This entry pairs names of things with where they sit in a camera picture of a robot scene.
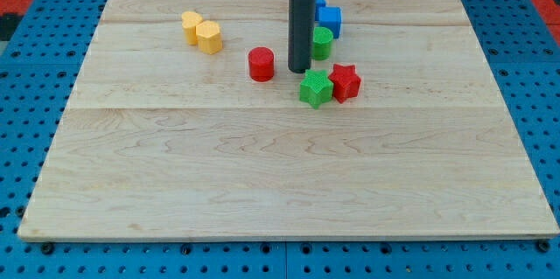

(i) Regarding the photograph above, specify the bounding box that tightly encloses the green star block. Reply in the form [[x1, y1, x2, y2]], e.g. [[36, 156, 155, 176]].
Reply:
[[299, 69, 333, 109]]

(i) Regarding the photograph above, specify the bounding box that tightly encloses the red star block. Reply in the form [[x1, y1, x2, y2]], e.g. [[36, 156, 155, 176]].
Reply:
[[328, 64, 361, 103]]

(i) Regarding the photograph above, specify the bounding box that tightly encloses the red cylinder block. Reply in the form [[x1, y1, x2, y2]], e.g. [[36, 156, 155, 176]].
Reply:
[[248, 46, 275, 82]]

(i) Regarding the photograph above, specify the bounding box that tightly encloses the green cylinder block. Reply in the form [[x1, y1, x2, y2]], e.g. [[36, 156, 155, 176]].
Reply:
[[312, 26, 333, 60]]

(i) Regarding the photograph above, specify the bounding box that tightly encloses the light wooden board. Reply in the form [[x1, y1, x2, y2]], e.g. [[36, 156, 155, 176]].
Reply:
[[18, 0, 559, 242]]

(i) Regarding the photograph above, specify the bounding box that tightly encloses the yellow hexagon block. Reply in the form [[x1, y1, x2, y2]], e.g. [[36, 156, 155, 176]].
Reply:
[[196, 20, 223, 54]]

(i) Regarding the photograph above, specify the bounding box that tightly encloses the blue cube block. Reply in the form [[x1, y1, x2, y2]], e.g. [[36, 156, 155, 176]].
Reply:
[[318, 6, 342, 39]]

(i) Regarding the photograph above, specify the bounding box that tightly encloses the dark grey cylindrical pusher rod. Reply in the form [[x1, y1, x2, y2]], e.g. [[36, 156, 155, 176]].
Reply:
[[288, 0, 316, 73]]

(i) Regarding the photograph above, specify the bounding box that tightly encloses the blue block behind rod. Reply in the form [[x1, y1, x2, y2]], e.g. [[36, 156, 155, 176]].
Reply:
[[314, 0, 326, 22]]

